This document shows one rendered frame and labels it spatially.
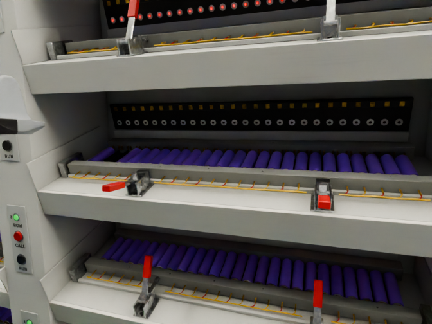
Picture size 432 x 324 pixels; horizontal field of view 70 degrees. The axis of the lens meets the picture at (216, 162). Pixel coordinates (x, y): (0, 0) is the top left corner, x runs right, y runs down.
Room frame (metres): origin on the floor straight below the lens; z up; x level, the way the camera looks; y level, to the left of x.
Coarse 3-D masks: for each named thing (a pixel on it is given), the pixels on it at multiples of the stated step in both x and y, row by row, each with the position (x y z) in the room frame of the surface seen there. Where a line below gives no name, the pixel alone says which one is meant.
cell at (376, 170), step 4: (368, 156) 0.46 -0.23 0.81; (372, 156) 0.46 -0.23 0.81; (376, 156) 0.46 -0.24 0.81; (368, 160) 0.45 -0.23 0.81; (372, 160) 0.44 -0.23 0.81; (376, 160) 0.44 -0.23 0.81; (368, 164) 0.44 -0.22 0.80; (372, 164) 0.43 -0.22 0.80; (376, 164) 0.43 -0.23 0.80; (380, 164) 0.44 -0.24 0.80; (368, 168) 0.43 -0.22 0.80; (372, 168) 0.42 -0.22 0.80; (376, 168) 0.42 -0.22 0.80; (380, 168) 0.42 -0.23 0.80; (372, 172) 0.41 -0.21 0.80; (376, 172) 0.41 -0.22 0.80; (380, 172) 0.41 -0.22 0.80
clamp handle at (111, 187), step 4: (132, 176) 0.45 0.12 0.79; (136, 176) 0.45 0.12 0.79; (132, 180) 0.45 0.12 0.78; (136, 180) 0.45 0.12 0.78; (108, 184) 0.39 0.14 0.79; (112, 184) 0.39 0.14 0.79; (116, 184) 0.40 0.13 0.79; (120, 184) 0.41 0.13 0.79; (124, 184) 0.42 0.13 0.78; (128, 184) 0.43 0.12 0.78; (104, 188) 0.39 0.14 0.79; (108, 188) 0.39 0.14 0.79; (112, 188) 0.39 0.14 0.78; (116, 188) 0.40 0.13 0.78; (120, 188) 0.41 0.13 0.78
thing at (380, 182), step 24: (72, 168) 0.53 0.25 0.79; (96, 168) 0.52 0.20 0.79; (120, 168) 0.50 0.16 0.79; (144, 168) 0.49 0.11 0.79; (168, 168) 0.47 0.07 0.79; (192, 168) 0.47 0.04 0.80; (216, 168) 0.46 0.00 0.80; (240, 168) 0.45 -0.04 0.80; (264, 168) 0.44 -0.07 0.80; (408, 192) 0.37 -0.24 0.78
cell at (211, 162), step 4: (216, 152) 0.53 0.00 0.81; (220, 152) 0.53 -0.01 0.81; (212, 156) 0.51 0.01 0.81; (216, 156) 0.52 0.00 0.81; (220, 156) 0.53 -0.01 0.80; (208, 160) 0.50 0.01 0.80; (212, 160) 0.50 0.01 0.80; (216, 160) 0.51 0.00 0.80; (204, 164) 0.49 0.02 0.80; (208, 164) 0.49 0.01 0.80; (212, 164) 0.49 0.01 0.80; (216, 164) 0.50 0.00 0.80
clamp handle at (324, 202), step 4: (320, 184) 0.37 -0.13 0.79; (324, 184) 0.37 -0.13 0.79; (320, 188) 0.37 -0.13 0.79; (324, 188) 0.37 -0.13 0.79; (320, 192) 0.37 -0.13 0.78; (324, 192) 0.37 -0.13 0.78; (320, 196) 0.33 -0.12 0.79; (324, 196) 0.33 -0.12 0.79; (328, 196) 0.33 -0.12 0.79; (320, 200) 0.31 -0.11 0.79; (324, 200) 0.31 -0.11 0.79; (328, 200) 0.31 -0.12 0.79; (320, 204) 0.31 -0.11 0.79; (324, 204) 0.31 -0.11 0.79; (328, 204) 0.30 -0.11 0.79; (324, 208) 0.31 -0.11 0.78; (328, 208) 0.30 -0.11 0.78
